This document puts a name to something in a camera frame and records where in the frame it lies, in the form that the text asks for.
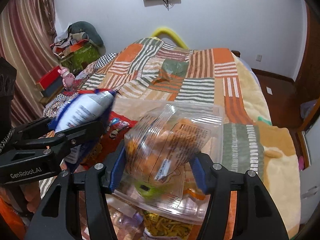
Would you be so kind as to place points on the clear bag orange pastries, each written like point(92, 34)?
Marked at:
point(173, 195)

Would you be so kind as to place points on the striped red curtain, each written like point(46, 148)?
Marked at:
point(27, 31)

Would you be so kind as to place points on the clear bag brown bread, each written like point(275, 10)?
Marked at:
point(127, 220)

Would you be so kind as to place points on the blue white chip bag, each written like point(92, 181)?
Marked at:
point(83, 109)

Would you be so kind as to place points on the clear plastic storage bin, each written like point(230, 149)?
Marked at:
point(168, 134)

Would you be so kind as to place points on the beige fleece blanket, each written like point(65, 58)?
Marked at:
point(281, 174)

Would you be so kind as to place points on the yellow pea stick snack bag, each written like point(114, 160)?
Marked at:
point(159, 227)

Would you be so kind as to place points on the left hand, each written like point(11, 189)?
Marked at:
point(32, 195)

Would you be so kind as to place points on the patchwork orange green quilt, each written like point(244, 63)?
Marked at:
point(151, 69)

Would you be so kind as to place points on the yellow bed footboard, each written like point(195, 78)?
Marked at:
point(170, 34)

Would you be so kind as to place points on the pink rabbit plush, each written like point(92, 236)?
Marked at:
point(67, 78)

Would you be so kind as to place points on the brown wooden door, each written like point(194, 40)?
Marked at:
point(307, 81)

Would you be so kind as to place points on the red shoe box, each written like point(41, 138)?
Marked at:
point(50, 82)

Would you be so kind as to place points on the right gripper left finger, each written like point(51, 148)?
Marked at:
point(58, 215)

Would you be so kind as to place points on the green patterned box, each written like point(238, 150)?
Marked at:
point(77, 61)

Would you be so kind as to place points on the red snack packet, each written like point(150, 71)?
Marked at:
point(117, 127)

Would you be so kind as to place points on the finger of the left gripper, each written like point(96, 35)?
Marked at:
point(69, 138)
point(32, 130)

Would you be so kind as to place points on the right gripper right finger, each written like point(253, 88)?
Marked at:
point(256, 216)

